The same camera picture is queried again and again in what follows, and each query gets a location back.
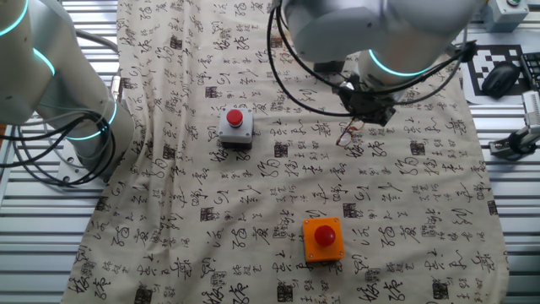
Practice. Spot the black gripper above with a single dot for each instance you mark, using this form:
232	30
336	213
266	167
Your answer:
367	101

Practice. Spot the dark red framed glasses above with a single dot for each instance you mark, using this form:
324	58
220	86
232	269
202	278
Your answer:
345	138

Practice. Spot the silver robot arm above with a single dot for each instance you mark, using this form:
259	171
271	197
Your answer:
34	63

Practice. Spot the black white marker sheet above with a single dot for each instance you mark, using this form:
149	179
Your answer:
469	80

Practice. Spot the grey box large red button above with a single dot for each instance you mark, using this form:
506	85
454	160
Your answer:
242	133

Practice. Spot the beige calligraphy print cloth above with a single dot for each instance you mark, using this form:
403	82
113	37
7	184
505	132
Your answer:
253	190

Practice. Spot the black computer mouse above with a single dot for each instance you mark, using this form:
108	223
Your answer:
500	80

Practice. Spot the orange box red button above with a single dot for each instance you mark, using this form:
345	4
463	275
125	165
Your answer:
312	249

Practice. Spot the grey box green button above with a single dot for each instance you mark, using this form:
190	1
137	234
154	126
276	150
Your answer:
502	19

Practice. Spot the black keyboard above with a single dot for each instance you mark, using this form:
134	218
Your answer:
532	67

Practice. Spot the camera mount clamp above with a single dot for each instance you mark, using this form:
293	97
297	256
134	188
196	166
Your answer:
519	142

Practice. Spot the metal base plate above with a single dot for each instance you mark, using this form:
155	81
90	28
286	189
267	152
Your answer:
67	173

